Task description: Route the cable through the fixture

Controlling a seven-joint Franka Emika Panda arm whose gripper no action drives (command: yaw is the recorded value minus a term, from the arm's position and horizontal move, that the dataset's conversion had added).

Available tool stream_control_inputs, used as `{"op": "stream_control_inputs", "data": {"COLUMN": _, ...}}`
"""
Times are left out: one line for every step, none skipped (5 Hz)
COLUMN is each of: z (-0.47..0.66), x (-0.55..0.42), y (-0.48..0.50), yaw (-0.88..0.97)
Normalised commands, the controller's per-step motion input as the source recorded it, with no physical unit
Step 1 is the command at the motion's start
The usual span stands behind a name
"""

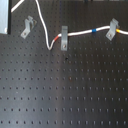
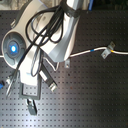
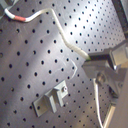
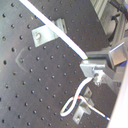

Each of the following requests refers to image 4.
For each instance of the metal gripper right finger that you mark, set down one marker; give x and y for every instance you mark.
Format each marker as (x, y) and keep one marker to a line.
(115, 55)

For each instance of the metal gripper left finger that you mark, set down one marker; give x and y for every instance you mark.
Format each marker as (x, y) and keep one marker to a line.
(100, 73)

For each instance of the aluminium frame profile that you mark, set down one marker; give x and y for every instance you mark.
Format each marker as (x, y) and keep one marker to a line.
(113, 15)

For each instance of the lower metal cable clip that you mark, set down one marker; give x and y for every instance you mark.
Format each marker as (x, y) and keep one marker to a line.
(82, 107)

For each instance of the metal cable clip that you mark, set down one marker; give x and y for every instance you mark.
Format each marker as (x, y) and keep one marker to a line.
(82, 107)
(43, 34)

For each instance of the upper metal cable clip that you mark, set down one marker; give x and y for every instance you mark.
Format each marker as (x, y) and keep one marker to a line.
(43, 34)

